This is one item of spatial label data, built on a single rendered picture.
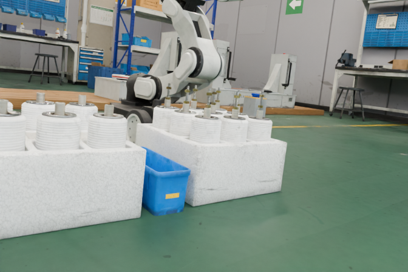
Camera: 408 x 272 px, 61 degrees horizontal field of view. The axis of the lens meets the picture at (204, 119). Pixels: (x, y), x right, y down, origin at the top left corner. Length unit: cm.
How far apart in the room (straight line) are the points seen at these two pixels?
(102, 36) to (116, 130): 680
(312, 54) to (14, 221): 653
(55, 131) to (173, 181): 32
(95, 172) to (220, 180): 40
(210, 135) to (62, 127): 43
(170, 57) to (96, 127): 283
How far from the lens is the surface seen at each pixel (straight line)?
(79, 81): 665
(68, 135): 85
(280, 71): 493
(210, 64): 161
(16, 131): 84
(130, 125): 165
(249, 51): 804
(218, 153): 104
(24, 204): 84
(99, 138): 88
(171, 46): 367
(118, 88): 325
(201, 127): 105
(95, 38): 758
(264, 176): 122
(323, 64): 686
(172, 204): 98
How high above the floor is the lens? 38
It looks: 7 degrees down
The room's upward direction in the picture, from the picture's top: 6 degrees clockwise
